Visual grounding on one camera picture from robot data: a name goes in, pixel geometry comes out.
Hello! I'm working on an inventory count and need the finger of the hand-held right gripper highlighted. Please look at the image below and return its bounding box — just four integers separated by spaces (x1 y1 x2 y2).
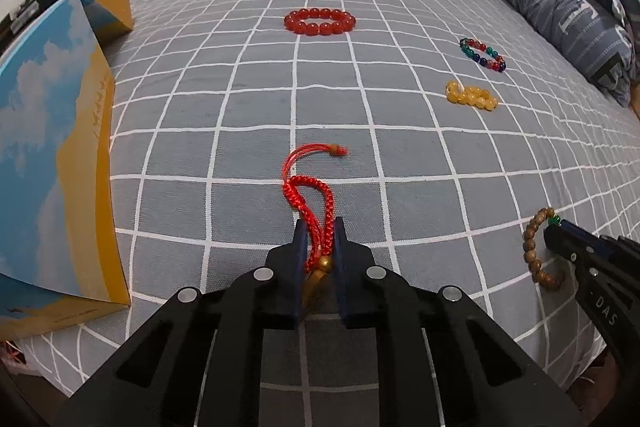
544 226 596 275
559 219 640 258

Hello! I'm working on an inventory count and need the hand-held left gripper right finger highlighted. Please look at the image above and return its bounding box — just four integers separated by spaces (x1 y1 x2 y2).
333 217 584 427

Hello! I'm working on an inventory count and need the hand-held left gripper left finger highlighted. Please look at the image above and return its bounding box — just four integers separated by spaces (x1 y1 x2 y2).
55 219 308 427

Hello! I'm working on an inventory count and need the brown wooden bead bracelet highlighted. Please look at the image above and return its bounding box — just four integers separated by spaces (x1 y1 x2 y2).
522 207 566 287

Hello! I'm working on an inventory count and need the red braided cord bracelet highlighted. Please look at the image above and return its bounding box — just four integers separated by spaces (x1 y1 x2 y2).
281 145 349 308

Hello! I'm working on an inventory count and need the grey checked bedsheet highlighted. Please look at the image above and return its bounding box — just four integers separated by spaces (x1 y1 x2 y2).
30 0 640 408

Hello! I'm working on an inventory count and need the grey blue printed pillow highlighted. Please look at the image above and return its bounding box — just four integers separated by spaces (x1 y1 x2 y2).
452 0 637 108

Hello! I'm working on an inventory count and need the sky print cardboard box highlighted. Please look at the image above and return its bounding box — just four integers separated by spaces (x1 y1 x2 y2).
0 0 132 344

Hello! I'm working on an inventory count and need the yellow bead bracelet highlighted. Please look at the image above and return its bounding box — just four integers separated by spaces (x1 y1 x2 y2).
445 80 500 110

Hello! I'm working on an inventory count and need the multicolour glass bead bracelet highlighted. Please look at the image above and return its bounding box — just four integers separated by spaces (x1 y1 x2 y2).
459 37 507 72

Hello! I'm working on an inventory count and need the red bead bracelet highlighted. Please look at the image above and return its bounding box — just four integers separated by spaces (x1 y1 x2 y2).
283 7 358 38

